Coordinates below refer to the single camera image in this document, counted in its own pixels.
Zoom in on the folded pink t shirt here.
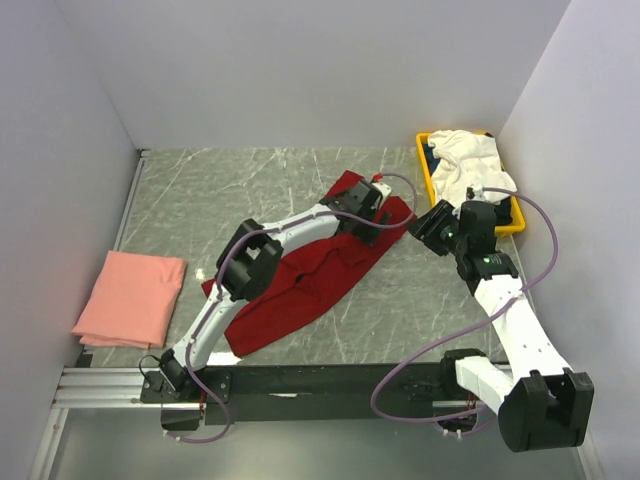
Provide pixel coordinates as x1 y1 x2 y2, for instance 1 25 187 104
72 250 187 349

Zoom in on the yellow plastic bin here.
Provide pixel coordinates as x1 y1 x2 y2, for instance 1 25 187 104
415 132 526 238

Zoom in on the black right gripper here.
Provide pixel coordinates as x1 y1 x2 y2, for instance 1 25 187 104
405 199 468 257

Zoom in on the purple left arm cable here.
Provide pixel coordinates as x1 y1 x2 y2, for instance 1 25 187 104
183 172 419 445

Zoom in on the blue garment in bin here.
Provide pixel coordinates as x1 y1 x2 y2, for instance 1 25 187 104
423 143 441 175

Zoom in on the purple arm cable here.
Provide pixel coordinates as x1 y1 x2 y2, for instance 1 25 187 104
369 185 559 437
183 172 419 445

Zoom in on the red t shirt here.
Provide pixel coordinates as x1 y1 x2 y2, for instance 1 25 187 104
201 169 417 359

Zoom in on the white t shirt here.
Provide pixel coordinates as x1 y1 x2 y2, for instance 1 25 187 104
427 130 517 207

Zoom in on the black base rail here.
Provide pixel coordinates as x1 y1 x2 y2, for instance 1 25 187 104
140 362 473 431

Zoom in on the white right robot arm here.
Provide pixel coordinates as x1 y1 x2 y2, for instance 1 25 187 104
409 200 594 452

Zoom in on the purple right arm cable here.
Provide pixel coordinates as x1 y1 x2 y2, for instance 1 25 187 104
369 185 559 437

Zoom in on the black garment in bin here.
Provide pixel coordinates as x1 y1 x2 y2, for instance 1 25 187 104
494 196 513 227

